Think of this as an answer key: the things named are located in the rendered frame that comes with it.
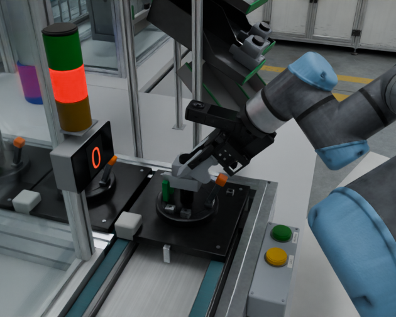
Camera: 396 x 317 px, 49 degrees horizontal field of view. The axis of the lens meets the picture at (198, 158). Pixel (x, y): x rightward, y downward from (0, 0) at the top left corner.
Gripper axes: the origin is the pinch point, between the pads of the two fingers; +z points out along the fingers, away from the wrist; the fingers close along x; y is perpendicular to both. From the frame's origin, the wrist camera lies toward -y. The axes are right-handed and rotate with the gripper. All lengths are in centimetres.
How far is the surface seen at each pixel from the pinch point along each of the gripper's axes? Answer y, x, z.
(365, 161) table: 46, 49, -11
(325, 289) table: 39.5, -4.5, -5.3
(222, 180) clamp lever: 7.6, -1.0, -4.7
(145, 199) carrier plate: 0.6, -0.5, 14.6
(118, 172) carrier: -7.3, 7.4, 21.8
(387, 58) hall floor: 134, 398, 25
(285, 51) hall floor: 57, 389, 94
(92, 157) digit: -14.7, -19.9, -3.7
